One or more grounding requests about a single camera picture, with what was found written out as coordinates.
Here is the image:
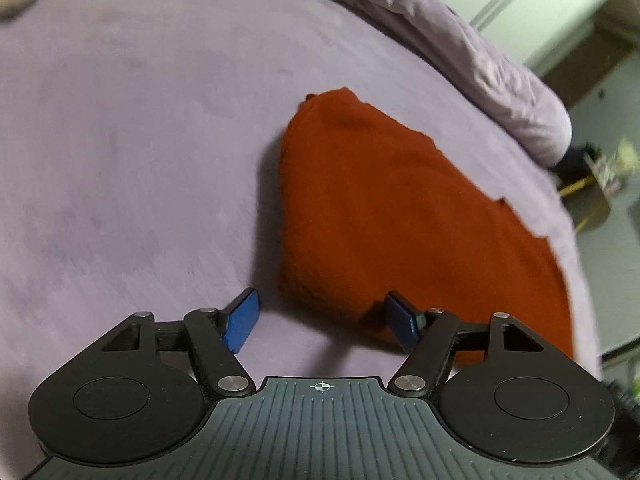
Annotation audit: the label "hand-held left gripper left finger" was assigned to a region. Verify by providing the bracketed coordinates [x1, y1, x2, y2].
[75, 287, 262, 397]

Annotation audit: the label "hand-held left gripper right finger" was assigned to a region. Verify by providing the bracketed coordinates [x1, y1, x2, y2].
[383, 291, 572, 397]

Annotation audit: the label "red button cardigan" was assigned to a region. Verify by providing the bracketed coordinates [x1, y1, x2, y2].
[277, 87, 576, 367]

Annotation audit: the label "purple bed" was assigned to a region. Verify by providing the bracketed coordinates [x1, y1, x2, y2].
[0, 0, 607, 480]

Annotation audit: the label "yellow-legged side table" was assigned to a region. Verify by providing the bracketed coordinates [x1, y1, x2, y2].
[556, 160, 640, 235]

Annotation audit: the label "dark cloth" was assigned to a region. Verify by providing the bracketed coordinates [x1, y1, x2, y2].
[550, 144, 602, 182]

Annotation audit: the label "small white pink bottles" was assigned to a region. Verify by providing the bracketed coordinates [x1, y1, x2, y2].
[586, 152, 632, 197]

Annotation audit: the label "purple duvet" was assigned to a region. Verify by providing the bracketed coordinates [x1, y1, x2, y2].
[260, 0, 574, 169]

